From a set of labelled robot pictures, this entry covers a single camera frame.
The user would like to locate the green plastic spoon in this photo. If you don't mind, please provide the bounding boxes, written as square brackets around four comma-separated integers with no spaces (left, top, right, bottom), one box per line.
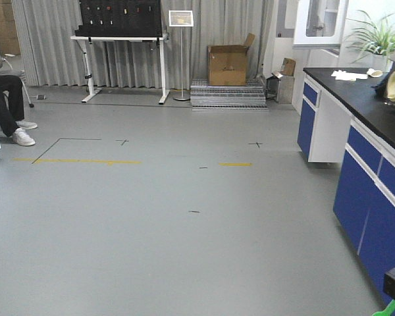
[372,300,395,316]

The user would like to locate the blue lab counter cabinet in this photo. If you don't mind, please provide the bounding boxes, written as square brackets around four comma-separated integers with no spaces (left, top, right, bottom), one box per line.
[297,68,395,292]

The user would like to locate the white papers on counter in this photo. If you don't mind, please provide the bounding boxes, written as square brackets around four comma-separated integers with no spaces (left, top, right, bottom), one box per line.
[331,70,368,81]

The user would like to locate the stacked metal grates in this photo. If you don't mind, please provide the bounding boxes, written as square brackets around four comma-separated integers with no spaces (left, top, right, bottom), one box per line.
[190,79,267,110]

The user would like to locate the green potted plant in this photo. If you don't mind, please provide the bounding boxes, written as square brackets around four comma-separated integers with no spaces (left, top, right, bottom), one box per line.
[346,10,395,72]

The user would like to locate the small cardboard box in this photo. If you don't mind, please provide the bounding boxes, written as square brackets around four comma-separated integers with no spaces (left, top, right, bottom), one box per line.
[280,58,296,76]

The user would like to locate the large cardboard box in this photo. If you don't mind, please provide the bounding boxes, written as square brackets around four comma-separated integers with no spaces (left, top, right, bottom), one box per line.
[207,33,255,86]

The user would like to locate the white desk with black pegboard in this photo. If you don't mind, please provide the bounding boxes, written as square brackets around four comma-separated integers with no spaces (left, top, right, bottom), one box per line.
[70,0,171,105]

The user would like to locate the seated person legs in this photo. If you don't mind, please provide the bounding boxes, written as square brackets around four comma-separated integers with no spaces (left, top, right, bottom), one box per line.
[0,75,38,146]

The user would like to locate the sign stand with frame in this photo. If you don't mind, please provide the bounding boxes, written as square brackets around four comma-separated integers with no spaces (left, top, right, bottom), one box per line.
[169,10,194,101]

